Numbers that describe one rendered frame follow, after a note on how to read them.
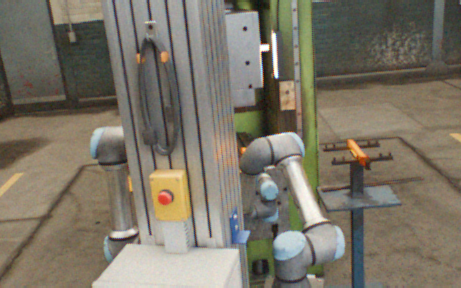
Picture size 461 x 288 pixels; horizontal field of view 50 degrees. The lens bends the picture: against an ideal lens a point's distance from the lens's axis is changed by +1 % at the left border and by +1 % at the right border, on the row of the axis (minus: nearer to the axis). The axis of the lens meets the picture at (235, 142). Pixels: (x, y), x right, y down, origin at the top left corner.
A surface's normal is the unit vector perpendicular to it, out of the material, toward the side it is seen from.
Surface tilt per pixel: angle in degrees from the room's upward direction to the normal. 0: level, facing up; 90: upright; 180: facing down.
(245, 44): 90
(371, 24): 94
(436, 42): 90
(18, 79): 90
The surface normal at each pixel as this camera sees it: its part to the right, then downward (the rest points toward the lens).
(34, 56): 0.03, 0.31
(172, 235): -0.23, 0.33
